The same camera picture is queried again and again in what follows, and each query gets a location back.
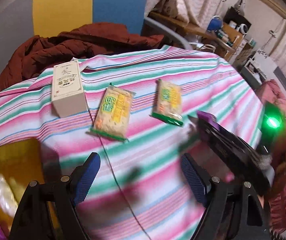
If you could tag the grey yellow blue chair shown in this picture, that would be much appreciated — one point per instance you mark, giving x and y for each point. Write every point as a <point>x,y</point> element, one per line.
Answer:
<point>62,5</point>

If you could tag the striped tablecloth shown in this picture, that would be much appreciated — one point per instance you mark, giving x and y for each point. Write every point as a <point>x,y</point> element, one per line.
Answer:
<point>158,155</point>

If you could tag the yellow green snack packet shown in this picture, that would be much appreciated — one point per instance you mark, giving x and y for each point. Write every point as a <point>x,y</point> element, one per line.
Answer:
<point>169,102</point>
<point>114,112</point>

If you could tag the dark shelf unit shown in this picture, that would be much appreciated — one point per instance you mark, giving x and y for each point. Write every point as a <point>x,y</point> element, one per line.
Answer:
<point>235,22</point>

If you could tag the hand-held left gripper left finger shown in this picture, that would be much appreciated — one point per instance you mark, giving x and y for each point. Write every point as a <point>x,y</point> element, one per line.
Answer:
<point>87,177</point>

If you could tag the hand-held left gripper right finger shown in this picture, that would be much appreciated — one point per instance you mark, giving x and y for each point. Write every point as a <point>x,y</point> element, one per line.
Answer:
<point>194,180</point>

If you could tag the white plastic-wrapped bundle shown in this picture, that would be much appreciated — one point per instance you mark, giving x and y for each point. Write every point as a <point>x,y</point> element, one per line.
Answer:
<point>5,195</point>

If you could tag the blue jug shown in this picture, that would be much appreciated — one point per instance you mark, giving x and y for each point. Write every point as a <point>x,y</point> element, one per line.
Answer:
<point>214,23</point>

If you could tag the wall air conditioner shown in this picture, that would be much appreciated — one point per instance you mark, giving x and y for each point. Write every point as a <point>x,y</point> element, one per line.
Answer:
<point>273,5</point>

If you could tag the pink quilt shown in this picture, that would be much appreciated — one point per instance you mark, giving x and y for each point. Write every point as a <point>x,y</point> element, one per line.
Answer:
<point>285,210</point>

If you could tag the brown quilted jacket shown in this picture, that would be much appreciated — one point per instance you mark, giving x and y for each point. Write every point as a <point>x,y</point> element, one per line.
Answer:
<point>70,45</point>

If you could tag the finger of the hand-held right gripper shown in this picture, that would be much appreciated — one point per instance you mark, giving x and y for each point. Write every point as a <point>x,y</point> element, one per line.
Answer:
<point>233,150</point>

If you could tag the beige cardboard box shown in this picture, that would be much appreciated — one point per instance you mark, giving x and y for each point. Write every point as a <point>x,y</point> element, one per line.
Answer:
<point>69,92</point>

